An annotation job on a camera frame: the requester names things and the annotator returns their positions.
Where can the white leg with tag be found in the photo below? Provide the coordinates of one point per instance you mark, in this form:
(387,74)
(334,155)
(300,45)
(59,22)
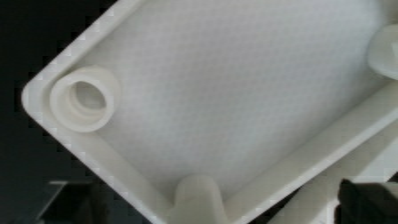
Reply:
(382,52)

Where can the white desk top tray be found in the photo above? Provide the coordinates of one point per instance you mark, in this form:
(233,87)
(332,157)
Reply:
(217,87)

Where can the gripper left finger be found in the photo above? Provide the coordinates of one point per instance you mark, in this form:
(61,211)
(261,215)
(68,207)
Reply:
(66,206)

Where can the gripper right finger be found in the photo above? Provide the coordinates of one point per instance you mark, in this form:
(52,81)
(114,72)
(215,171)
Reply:
(368,203)

